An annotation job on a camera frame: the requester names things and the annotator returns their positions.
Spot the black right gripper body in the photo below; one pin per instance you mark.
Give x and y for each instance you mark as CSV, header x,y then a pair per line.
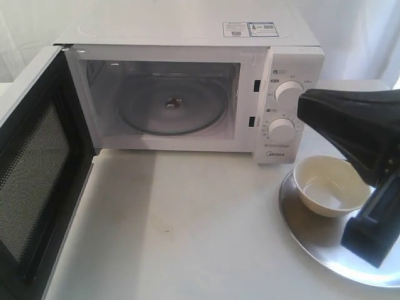
x,y
372,233

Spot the glass microwave turntable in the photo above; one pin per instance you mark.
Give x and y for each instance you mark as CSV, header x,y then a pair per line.
x,y
171,105

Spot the white microwave door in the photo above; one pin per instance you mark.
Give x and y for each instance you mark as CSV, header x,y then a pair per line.
x,y
46,158

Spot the white Midea microwave body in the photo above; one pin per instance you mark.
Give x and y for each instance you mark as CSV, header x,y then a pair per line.
x,y
249,68

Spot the white printed warning label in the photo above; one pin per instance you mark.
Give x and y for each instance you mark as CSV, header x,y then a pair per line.
x,y
249,30

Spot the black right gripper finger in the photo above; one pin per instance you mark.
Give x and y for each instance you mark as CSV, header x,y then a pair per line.
x,y
380,108
356,139

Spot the round stainless steel plate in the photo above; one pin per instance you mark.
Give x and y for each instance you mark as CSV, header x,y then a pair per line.
x,y
320,237

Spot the upper white power knob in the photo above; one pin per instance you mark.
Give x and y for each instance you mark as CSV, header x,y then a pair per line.
x,y
288,92

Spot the cream ceramic bowl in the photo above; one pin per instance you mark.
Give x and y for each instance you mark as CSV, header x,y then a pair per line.
x,y
329,186

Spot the lower white timer knob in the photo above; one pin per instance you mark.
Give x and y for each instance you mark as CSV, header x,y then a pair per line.
x,y
281,130

